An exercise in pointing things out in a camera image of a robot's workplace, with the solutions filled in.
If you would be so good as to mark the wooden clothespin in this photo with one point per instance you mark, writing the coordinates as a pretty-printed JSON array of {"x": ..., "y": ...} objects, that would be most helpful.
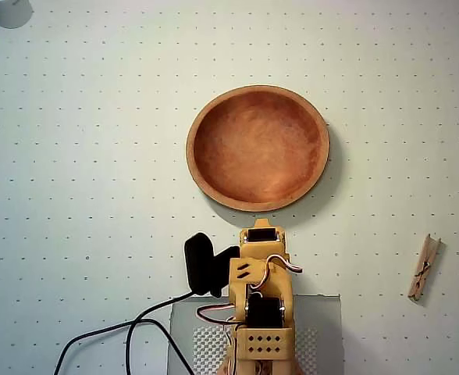
[{"x": 422, "y": 269}]

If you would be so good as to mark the white round object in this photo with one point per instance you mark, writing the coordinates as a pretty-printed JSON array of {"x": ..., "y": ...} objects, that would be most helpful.
[{"x": 7, "y": 13}]

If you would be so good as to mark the grey base plate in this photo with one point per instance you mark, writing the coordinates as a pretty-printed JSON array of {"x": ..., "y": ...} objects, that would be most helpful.
[{"x": 323, "y": 312}]

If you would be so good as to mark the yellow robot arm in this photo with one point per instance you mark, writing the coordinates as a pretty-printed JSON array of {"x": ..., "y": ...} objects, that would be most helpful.
[{"x": 280, "y": 291}]

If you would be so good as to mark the white mesh anti-slip mat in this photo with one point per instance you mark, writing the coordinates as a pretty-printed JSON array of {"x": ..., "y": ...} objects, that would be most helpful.
[{"x": 208, "y": 347}]

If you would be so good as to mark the tan perforated robot base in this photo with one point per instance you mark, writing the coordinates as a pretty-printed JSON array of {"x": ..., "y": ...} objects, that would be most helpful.
[{"x": 262, "y": 367}]

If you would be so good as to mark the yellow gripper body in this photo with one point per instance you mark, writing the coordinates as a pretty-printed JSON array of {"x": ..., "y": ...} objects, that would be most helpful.
[{"x": 261, "y": 235}]

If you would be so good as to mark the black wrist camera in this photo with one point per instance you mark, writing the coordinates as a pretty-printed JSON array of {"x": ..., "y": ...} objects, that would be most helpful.
[{"x": 200, "y": 265}]

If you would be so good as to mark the round wooden bowl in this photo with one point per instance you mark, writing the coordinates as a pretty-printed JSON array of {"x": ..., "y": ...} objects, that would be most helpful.
[{"x": 253, "y": 148}]

